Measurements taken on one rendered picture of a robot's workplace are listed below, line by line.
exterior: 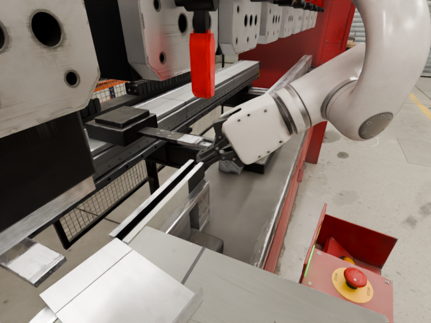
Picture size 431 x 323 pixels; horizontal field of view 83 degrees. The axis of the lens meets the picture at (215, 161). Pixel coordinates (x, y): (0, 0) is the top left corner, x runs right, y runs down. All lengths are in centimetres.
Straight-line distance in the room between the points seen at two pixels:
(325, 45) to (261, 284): 208
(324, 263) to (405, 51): 42
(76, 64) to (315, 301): 27
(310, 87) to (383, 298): 41
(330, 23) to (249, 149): 186
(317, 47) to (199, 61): 201
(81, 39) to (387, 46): 31
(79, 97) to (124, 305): 18
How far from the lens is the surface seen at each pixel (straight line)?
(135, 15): 23
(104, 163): 61
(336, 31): 223
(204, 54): 25
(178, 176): 41
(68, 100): 18
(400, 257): 190
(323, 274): 59
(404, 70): 37
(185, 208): 39
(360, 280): 57
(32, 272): 33
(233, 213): 52
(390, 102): 38
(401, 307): 167
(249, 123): 42
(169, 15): 26
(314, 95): 42
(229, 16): 41
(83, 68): 19
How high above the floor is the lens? 123
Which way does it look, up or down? 31 degrees down
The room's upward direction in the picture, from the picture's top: straight up
